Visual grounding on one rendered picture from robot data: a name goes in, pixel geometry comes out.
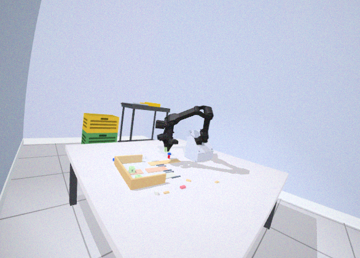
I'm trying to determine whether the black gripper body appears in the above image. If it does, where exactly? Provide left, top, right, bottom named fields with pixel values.
left=163, top=130, right=179, bottom=145

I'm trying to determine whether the pale orange strip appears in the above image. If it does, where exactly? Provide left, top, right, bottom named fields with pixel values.
left=155, top=159, right=181, bottom=165

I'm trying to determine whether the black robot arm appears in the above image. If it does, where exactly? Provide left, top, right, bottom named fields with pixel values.
left=155, top=105, right=214, bottom=145

